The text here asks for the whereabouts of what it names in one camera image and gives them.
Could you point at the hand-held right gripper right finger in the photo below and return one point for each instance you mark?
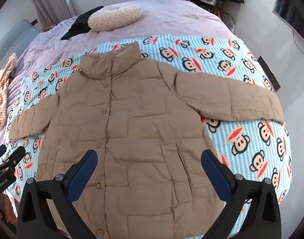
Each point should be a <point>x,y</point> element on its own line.
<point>215,176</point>

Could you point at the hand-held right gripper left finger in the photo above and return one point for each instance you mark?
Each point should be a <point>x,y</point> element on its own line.
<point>83,175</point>

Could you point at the tan puffer jacket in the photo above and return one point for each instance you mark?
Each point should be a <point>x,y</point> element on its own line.
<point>142,129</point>

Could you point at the person's left hand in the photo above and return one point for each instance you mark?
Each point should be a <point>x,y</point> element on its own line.
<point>8,210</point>

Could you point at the monkey printed striped blanket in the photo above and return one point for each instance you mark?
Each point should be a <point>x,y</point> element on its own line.
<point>241,142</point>

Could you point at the beige striped cloth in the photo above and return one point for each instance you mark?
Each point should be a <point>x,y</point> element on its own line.
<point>2,92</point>

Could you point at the black flat box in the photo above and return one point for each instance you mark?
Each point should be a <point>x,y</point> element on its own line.
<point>269,73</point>

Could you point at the blue padded headboard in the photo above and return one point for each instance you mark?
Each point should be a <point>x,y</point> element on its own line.
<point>15,37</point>

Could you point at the small yellow object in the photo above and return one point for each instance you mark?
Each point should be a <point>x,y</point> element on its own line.
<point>48,27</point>

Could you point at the black cloth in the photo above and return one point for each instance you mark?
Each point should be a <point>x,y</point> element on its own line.
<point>79,25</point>

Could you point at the white fan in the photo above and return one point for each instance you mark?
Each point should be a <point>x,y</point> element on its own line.
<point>229,22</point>

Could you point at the round cream pillow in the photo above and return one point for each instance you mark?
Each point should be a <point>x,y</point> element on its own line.
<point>114,17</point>

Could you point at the wall television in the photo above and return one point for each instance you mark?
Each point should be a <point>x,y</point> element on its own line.
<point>289,8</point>

